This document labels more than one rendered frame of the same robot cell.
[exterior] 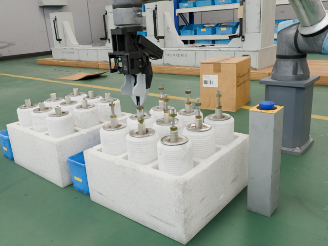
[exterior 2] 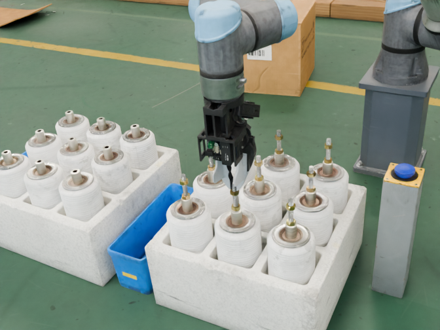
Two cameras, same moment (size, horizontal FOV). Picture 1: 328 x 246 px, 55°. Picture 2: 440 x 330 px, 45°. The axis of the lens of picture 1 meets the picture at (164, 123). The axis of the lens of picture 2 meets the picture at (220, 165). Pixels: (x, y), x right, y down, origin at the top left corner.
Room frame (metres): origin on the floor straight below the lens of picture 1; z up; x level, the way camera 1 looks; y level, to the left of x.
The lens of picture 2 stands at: (0.02, 0.24, 0.94)
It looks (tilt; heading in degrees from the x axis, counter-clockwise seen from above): 33 degrees down; 350
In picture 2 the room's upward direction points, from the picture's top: 5 degrees counter-clockwise
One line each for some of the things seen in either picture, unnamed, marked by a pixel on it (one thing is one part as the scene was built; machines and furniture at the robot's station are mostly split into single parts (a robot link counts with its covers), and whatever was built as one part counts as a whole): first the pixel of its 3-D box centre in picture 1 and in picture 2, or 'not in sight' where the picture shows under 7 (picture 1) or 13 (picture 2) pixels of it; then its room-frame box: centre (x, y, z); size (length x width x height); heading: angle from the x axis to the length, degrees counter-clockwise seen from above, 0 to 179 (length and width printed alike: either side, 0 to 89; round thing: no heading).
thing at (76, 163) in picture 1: (109, 161); (161, 236); (1.09, 0.22, 0.06); 0.30 x 0.11 x 0.12; 139
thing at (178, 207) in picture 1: (170, 167); (262, 244); (0.94, -0.01, 0.09); 0.39 x 0.39 x 0.18; 50
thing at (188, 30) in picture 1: (193, 29); not in sight; (6.89, -0.75, 0.36); 0.50 x 0.38 x 0.21; 138
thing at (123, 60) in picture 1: (129, 51); (224, 126); (0.83, 0.08, 0.49); 0.09 x 0.08 x 0.12; 144
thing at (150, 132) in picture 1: (142, 133); (237, 221); (0.85, 0.07, 0.25); 0.08 x 0.08 x 0.01
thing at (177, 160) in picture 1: (176, 171); (291, 268); (0.78, -0.02, 0.16); 0.10 x 0.10 x 0.18
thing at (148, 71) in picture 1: (143, 72); (243, 150); (0.84, 0.05, 0.43); 0.05 x 0.02 x 0.09; 54
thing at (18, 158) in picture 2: (28, 106); (9, 162); (1.28, 0.56, 0.25); 0.08 x 0.08 x 0.01
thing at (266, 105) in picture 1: (266, 106); (404, 171); (0.81, -0.28, 0.32); 0.04 x 0.04 x 0.02
